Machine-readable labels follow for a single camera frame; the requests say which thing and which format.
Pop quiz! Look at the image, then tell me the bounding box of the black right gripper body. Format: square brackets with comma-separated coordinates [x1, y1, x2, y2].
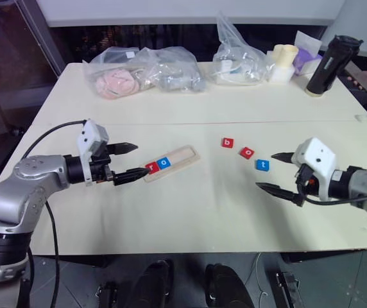
[294, 163, 321, 208]

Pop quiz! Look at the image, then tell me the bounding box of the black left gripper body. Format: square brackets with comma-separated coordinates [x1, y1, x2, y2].
[89, 141, 117, 185]

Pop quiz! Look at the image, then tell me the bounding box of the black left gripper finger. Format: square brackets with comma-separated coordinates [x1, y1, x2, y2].
[106, 142, 139, 155]
[112, 167, 149, 187]

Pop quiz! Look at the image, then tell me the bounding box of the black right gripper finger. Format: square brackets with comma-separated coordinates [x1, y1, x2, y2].
[255, 182, 302, 203]
[270, 151, 296, 164]

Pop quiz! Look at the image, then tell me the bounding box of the wooden letter tray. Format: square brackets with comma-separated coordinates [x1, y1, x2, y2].
[138, 144, 201, 184]

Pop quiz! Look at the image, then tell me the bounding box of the pink plush item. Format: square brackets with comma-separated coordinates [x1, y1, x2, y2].
[95, 69, 141, 99]

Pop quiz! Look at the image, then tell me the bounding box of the grey soft item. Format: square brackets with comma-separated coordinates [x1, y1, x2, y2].
[157, 69, 207, 94]

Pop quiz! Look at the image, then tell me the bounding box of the clear bag with pink item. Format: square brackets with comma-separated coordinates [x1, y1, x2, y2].
[82, 46, 146, 100]

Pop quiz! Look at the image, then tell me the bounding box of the black thermos bottle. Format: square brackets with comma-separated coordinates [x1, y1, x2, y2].
[305, 34, 364, 97]

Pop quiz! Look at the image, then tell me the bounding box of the clear bag with grey items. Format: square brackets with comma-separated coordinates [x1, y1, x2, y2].
[132, 46, 207, 94]

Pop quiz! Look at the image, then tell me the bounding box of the purple white tissue pack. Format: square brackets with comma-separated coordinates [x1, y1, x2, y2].
[292, 30, 324, 76]

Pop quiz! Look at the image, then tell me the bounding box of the cream cylindrical holder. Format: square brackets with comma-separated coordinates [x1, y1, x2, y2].
[272, 44, 299, 69]

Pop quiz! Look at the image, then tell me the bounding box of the dark smartphone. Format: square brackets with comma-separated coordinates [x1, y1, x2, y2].
[342, 60, 367, 92]

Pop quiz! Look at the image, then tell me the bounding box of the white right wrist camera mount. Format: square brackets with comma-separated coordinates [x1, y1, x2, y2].
[291, 137, 337, 202]

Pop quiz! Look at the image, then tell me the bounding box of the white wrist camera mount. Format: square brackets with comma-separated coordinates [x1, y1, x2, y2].
[291, 137, 337, 202]
[76, 119, 110, 187]

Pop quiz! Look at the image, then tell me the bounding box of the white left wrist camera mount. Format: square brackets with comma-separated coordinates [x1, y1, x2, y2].
[76, 119, 110, 187]

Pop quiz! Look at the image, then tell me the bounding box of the thin white cord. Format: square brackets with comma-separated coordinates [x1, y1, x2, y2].
[253, 253, 268, 299]

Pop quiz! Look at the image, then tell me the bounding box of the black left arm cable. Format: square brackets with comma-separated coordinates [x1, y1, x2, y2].
[21, 119, 88, 308]

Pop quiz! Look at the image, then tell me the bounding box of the black metal bracket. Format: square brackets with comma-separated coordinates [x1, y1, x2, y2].
[275, 271, 303, 308]
[95, 281, 119, 308]

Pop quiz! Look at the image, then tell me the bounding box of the clear bag with white cables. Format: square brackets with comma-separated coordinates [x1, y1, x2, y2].
[212, 11, 276, 87]

